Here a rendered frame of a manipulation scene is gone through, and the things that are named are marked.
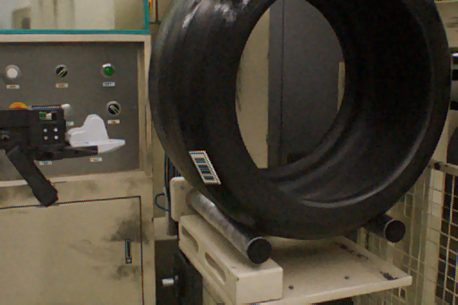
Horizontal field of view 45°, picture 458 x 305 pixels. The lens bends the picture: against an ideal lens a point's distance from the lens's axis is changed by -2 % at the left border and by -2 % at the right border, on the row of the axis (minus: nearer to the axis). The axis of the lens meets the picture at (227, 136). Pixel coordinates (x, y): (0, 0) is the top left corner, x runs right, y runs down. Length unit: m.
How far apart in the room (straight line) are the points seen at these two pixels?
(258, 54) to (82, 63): 0.47
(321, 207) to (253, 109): 0.40
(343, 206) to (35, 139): 0.52
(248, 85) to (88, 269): 0.66
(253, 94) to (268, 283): 0.49
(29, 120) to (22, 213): 0.62
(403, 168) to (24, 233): 0.94
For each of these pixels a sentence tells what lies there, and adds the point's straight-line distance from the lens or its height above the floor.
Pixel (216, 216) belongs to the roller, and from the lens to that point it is 1.10.
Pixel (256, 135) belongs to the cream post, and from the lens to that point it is 1.32.
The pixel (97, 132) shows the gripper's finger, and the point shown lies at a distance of 0.92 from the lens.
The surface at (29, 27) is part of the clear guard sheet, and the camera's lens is 1.46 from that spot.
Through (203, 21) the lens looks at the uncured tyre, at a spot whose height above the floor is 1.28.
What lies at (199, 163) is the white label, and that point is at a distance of 0.89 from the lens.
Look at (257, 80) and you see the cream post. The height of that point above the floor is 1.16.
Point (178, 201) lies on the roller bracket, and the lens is 1.26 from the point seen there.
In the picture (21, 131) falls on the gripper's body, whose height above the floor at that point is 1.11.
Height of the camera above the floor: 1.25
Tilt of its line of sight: 10 degrees down
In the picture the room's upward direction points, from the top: straight up
